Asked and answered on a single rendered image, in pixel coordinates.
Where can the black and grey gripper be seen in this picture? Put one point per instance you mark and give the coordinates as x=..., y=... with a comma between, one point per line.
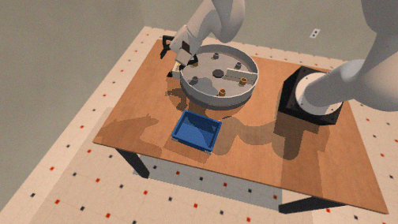
x=183, y=34

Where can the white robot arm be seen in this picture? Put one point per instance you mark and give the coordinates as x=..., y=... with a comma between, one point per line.
x=372, y=82

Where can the blue crate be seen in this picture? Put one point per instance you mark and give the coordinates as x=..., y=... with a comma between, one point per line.
x=197, y=131

